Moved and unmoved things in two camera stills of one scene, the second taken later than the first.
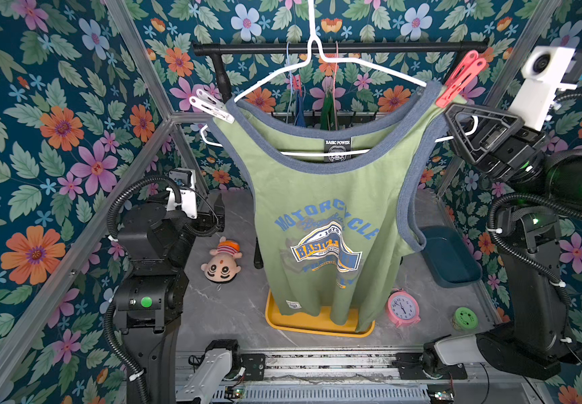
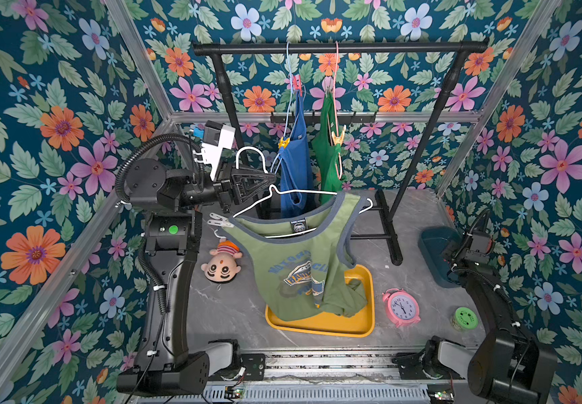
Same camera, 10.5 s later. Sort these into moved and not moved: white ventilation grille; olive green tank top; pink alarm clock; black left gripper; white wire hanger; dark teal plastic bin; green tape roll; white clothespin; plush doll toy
Moved: white wire hanger; black left gripper; white clothespin; olive green tank top
Not moved: green tape roll; pink alarm clock; dark teal plastic bin; white ventilation grille; plush doll toy
